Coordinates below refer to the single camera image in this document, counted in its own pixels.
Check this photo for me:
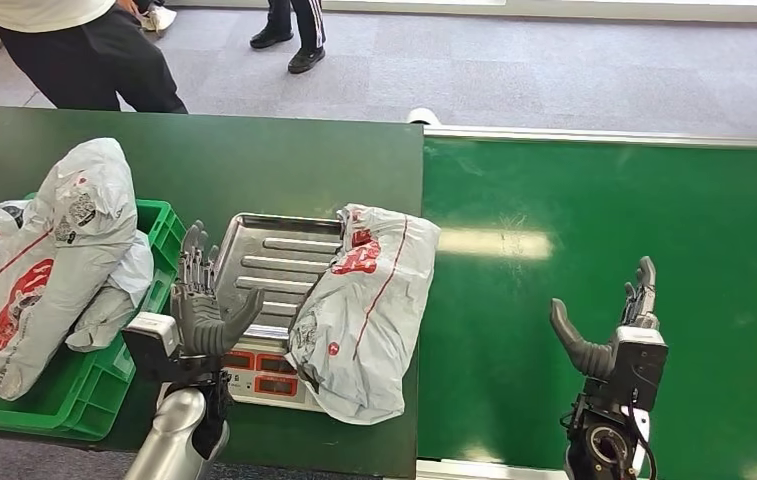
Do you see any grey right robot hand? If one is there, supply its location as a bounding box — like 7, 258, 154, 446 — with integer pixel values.
548, 256, 660, 383

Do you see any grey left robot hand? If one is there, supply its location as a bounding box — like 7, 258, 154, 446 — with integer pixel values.
169, 220, 266, 360

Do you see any grey courier bag package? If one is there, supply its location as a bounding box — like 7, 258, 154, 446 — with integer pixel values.
284, 202, 443, 427

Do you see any small plain pale package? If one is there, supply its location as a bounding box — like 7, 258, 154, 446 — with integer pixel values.
64, 230, 155, 353

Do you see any large grey red-printed package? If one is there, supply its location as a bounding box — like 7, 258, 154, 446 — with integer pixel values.
0, 137, 140, 402

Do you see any green conveyor belt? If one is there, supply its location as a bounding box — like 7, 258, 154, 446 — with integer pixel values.
416, 137, 757, 480

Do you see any white conveyor roller end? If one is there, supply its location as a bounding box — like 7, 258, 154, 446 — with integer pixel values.
405, 107, 444, 127

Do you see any electronic scale with steel tray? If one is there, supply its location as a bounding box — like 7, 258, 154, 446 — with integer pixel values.
210, 212, 347, 414

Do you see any green plastic crate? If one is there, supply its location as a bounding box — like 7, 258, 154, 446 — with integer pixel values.
0, 193, 188, 443

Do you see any dark green table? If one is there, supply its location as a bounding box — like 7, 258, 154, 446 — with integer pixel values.
0, 107, 426, 480

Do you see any person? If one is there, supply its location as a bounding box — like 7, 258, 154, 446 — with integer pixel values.
248, 0, 328, 76
0, 0, 189, 115

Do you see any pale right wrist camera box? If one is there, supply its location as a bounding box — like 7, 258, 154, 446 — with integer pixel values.
606, 324, 670, 413

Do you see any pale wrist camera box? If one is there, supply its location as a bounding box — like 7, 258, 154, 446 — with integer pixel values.
120, 311, 185, 386
606, 324, 670, 413

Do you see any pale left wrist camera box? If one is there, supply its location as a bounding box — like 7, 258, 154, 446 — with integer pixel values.
120, 311, 185, 386

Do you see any silver conveyor frame rail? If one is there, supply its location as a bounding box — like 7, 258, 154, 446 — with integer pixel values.
414, 458, 757, 480
422, 125, 757, 151

